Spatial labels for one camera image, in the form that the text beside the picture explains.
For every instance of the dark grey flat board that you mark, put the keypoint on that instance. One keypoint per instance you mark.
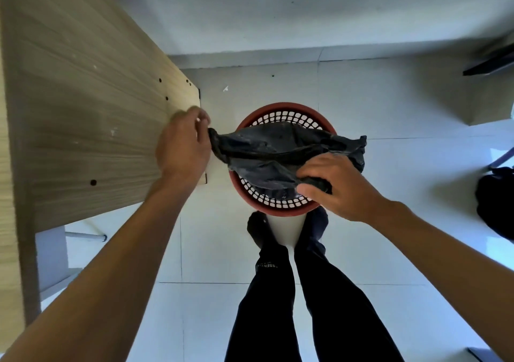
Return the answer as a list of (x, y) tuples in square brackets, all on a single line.
[(484, 355)]

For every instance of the grey metal furniture leg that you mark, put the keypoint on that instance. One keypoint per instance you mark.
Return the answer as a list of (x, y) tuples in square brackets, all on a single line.
[(86, 236)]

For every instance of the person's left forearm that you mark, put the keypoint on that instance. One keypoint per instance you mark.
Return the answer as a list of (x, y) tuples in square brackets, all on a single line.
[(100, 285)]

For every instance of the person's right forearm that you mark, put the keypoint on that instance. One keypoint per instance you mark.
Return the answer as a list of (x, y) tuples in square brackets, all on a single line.
[(453, 261)]

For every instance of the red plastic mesh bin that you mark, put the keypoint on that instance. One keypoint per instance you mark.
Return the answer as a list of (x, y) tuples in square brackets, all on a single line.
[(277, 212)]

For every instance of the person's right hand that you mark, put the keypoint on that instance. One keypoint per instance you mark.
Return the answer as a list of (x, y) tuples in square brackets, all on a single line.
[(345, 189)]

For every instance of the person's left hand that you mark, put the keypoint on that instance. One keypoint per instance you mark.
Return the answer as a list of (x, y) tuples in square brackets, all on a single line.
[(182, 149)]

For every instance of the black flat panel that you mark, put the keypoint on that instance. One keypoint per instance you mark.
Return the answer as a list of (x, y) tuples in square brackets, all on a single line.
[(494, 64)]

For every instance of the black backpack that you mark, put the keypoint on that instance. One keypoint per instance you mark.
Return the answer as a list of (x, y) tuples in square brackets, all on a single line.
[(498, 205)]

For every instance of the black plastic trash bag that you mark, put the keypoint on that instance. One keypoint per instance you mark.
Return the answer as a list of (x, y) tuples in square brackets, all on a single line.
[(265, 153)]

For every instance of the light wooden desk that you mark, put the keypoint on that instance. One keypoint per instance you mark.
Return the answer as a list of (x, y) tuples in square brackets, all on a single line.
[(80, 112)]

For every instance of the person's black trousers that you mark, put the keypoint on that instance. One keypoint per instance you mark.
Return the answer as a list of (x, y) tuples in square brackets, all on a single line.
[(261, 313)]

